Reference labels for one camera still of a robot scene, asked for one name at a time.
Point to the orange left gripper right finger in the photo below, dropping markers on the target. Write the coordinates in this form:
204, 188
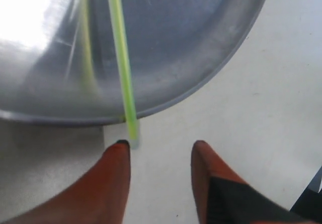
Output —
222, 196

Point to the round stainless steel plate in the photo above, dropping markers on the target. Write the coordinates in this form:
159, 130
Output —
58, 61

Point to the green glow stick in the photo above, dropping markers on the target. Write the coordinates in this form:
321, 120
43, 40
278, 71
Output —
124, 70

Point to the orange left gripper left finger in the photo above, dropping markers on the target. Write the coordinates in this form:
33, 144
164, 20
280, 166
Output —
99, 196

